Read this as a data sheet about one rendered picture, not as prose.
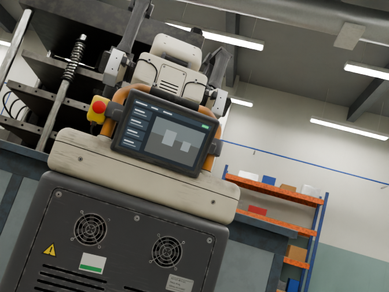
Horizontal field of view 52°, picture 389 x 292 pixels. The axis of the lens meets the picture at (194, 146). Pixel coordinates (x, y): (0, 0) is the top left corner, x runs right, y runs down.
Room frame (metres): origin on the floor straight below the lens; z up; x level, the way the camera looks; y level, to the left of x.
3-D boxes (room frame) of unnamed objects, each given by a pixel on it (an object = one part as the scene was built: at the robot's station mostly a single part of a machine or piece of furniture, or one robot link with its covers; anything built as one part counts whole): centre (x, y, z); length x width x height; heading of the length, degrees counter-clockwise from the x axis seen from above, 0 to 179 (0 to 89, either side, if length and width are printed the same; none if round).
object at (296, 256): (8.03, -1.76, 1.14); 2.06 x 0.65 x 2.27; 82
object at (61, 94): (2.68, 0.98, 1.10); 0.05 x 0.05 x 1.30
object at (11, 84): (3.08, 0.82, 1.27); 1.10 x 0.74 x 0.05; 93
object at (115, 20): (3.03, 0.82, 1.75); 1.30 x 0.84 x 0.61; 93
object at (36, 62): (3.09, 0.82, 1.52); 1.10 x 0.70 x 0.05; 93
